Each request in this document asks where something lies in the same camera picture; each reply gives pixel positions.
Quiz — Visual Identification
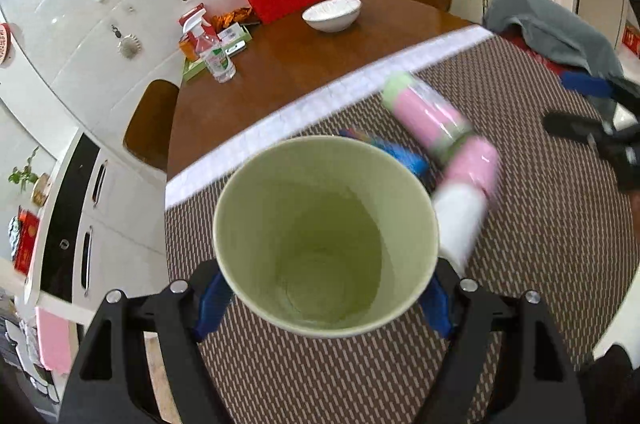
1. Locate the light green paper cup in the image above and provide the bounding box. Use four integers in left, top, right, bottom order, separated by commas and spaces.
213, 136, 439, 338

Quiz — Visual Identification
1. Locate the pink sleeved paper cup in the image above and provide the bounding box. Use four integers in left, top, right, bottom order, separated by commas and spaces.
442, 136, 500, 200

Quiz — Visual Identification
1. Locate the white paper cup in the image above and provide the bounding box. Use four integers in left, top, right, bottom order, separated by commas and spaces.
432, 182, 488, 277

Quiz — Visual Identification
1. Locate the pink green canister cup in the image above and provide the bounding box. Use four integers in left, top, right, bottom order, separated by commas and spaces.
381, 72, 473, 165

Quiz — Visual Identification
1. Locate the black blue cup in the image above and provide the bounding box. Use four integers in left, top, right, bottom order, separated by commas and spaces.
338, 128, 430, 178

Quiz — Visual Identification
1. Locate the grey jacket on chair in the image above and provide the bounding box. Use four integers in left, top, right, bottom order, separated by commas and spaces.
483, 0, 624, 77

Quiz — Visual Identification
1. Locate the pink towel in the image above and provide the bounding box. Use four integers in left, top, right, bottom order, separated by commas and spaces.
36, 307, 73, 375

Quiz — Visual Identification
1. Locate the brown polka dot tablecloth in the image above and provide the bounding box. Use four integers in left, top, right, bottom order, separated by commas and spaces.
165, 28, 639, 423

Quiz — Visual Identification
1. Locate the white black sideboard cabinet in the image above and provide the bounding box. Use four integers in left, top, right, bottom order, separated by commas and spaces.
23, 132, 168, 322

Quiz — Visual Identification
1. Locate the red box on sideboard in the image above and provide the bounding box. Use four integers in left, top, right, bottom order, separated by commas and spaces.
10, 207, 40, 274

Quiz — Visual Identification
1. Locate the small potted green plant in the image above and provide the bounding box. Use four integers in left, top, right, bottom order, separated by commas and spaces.
8, 147, 39, 192

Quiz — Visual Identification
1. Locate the brown wooden chair left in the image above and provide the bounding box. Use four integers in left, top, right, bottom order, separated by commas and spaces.
122, 80, 179, 173

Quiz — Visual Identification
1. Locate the white ceramic bowl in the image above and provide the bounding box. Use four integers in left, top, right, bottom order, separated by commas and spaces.
302, 0, 361, 33

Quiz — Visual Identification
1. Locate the hanging round brush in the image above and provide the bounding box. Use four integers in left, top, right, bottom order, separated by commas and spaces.
111, 24, 142, 59

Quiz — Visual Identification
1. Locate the green tray with items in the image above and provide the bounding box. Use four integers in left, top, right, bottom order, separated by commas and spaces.
182, 23, 252, 83

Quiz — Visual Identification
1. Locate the clear spray bottle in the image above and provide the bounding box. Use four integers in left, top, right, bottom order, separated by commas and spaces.
183, 9, 235, 83

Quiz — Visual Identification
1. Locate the red round wall ornament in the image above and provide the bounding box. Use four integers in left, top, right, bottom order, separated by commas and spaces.
0, 23, 11, 64

